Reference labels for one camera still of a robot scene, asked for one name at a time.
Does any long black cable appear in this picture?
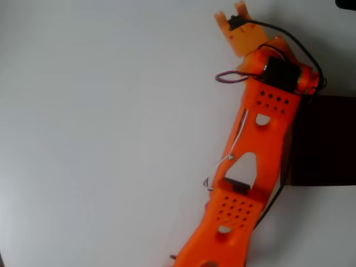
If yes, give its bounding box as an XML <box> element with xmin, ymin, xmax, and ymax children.
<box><xmin>244</xmin><ymin>18</ymin><xmax>328</xmax><ymax>232</ymax></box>

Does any dark brown box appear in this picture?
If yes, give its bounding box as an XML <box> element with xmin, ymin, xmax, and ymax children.
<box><xmin>280</xmin><ymin>93</ymin><xmax>356</xmax><ymax>187</ymax></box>

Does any white servo wire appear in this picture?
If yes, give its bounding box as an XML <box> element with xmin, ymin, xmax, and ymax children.
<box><xmin>204</xmin><ymin>108</ymin><xmax>249</xmax><ymax>193</ymax></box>

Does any purple servo wire loop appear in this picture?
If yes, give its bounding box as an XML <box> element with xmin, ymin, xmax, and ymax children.
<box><xmin>215</xmin><ymin>70</ymin><xmax>250</xmax><ymax>84</ymax></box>

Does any black object at corner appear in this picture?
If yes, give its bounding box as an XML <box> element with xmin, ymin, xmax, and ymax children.
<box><xmin>334</xmin><ymin>0</ymin><xmax>356</xmax><ymax>11</ymax></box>

